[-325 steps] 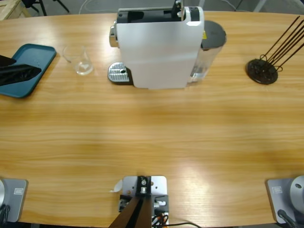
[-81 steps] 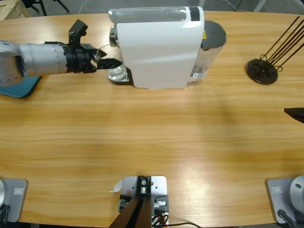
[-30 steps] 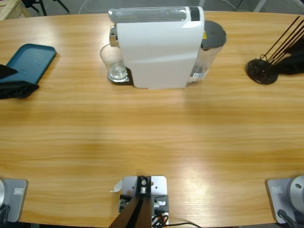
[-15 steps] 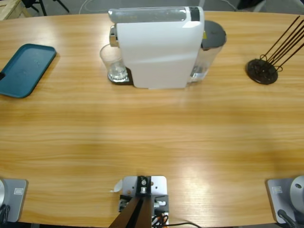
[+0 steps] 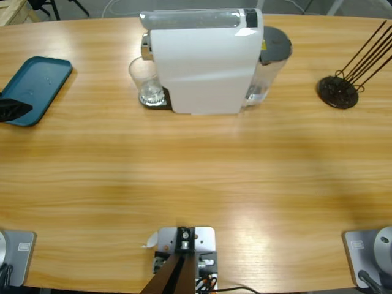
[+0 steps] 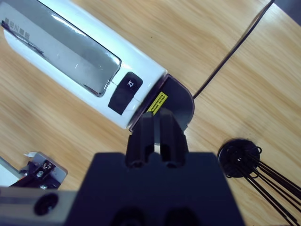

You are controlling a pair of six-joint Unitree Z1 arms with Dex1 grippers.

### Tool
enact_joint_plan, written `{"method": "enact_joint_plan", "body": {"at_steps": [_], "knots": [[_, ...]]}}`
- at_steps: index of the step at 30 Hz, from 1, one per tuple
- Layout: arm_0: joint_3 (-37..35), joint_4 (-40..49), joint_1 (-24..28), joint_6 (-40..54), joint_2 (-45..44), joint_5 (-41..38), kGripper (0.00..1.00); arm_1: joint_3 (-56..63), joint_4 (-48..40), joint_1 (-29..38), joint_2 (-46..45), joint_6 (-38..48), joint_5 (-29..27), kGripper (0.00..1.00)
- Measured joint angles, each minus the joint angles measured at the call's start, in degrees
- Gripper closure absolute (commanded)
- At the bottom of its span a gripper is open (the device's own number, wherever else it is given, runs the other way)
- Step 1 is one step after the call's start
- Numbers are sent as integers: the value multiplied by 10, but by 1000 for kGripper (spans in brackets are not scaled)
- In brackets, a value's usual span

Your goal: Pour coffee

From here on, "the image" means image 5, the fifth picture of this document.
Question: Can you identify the orange black wire bundle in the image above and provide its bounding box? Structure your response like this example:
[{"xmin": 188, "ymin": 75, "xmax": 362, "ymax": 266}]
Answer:
[{"xmin": 195, "ymin": 273, "xmax": 219, "ymax": 294}]

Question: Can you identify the metal drip tray grate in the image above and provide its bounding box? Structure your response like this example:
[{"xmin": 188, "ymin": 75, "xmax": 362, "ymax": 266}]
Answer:
[{"xmin": 139, "ymin": 87, "xmax": 171, "ymax": 108}]

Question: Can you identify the black capsule holder with rods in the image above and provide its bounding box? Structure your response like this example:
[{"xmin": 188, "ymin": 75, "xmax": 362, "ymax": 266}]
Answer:
[{"xmin": 317, "ymin": 20, "xmax": 392, "ymax": 110}]

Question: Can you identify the clear glass cup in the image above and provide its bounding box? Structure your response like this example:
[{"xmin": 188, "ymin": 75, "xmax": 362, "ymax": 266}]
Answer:
[{"xmin": 128, "ymin": 56, "xmax": 165, "ymax": 107}]

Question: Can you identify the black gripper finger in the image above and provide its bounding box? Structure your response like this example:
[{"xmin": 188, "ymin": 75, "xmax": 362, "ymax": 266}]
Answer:
[{"xmin": 0, "ymin": 97, "xmax": 34, "ymax": 123}]

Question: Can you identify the black base cable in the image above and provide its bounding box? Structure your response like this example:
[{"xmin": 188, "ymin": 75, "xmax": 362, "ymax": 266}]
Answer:
[
  {"xmin": 357, "ymin": 269, "xmax": 383, "ymax": 294},
  {"xmin": 0, "ymin": 263, "xmax": 13, "ymax": 288}
]

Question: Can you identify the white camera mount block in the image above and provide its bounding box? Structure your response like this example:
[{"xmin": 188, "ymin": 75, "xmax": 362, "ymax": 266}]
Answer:
[{"xmin": 148, "ymin": 225, "xmax": 220, "ymax": 294}]

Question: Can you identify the white peeling sticker tab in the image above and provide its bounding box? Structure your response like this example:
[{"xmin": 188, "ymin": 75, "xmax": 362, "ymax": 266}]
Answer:
[{"xmin": 140, "ymin": 231, "xmax": 159, "ymax": 249}]

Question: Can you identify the dark camera post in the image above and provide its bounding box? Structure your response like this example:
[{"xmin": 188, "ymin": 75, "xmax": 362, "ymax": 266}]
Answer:
[{"xmin": 140, "ymin": 225, "xmax": 197, "ymax": 294}]

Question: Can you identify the black mount block cable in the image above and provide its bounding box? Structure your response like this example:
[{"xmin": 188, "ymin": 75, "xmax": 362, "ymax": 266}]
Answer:
[{"xmin": 214, "ymin": 285, "xmax": 260, "ymax": 294}]

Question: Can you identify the white floor cable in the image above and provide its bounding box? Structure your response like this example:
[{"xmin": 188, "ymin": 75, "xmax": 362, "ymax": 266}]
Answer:
[{"xmin": 102, "ymin": 0, "xmax": 145, "ymax": 17}]

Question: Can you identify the white capsule coffee machine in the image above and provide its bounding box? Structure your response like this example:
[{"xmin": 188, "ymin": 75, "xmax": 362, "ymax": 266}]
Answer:
[{"xmin": 139, "ymin": 7, "xmax": 265, "ymax": 116}]

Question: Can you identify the clear water tank grey lid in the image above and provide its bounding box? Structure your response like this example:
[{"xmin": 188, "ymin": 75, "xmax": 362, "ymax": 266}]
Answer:
[{"xmin": 241, "ymin": 26, "xmax": 293, "ymax": 108}]

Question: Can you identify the teal plastic tray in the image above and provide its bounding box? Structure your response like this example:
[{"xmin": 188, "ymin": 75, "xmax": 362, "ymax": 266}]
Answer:
[{"xmin": 0, "ymin": 56, "xmax": 74, "ymax": 128}]

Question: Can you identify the arm grey base plate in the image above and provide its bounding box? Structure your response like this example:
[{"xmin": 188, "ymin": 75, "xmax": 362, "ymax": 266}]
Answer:
[
  {"xmin": 0, "ymin": 229, "xmax": 37, "ymax": 287},
  {"xmin": 342, "ymin": 225, "xmax": 392, "ymax": 288}
]

